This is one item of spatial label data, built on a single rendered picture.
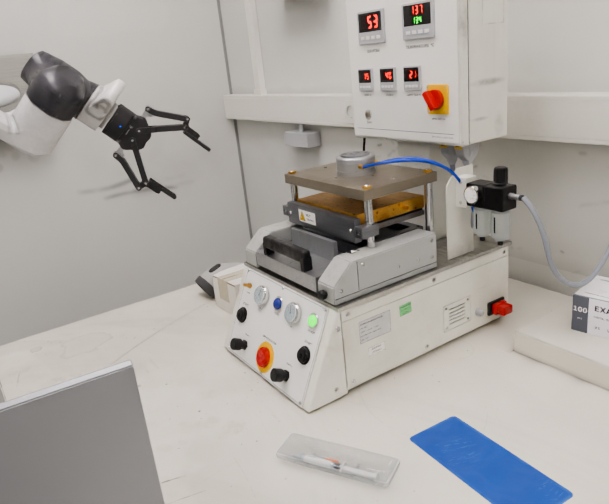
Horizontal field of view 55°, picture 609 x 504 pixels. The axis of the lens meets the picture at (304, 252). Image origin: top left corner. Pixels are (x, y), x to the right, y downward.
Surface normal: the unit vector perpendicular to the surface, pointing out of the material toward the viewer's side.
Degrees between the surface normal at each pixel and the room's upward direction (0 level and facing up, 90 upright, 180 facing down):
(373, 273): 90
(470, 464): 0
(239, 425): 0
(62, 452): 90
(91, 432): 90
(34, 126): 104
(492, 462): 0
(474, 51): 90
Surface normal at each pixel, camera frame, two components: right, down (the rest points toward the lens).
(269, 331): -0.80, -0.16
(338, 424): -0.11, -0.94
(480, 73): 0.55, 0.22
